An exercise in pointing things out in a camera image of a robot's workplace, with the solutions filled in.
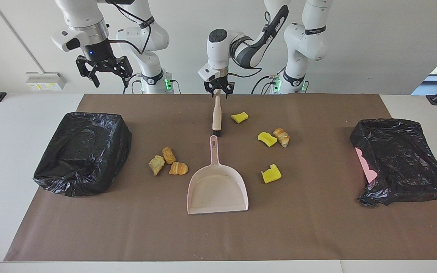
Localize brown paper table mat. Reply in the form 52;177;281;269
4;93;437;262

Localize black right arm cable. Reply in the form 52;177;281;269
107;0;153;55

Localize black base power cable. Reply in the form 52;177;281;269
251;75;280;94
123;74;143;94

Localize black plastic trash bag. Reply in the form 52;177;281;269
350;118;437;207

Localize white wall outlet box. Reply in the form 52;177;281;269
25;72;66;91

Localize striped pale bread roll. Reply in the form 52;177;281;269
273;128;291;148

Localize white wall cable duct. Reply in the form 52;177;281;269
0;0;46;73

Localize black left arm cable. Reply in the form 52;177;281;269
228;5;290;79

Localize yellow sponge with green pad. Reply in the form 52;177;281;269
261;164;282;184

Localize orange striped croissant piece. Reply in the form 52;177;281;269
169;162;189;176

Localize brown speckled bread piece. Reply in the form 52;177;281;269
162;146;176;165

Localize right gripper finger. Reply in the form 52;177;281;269
76;56;101;88
107;55;134;81

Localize pink plastic bin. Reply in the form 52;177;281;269
355;147;378;184

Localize black bag lined trash bin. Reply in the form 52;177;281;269
33;111;132;197

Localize pale green chip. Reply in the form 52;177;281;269
148;155;165;176

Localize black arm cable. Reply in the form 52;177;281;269
107;0;153;55
228;5;290;79

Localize beige plastic dustpan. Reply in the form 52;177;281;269
187;135;249;215

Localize beige hand brush black bristles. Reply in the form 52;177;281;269
212;95;223;138

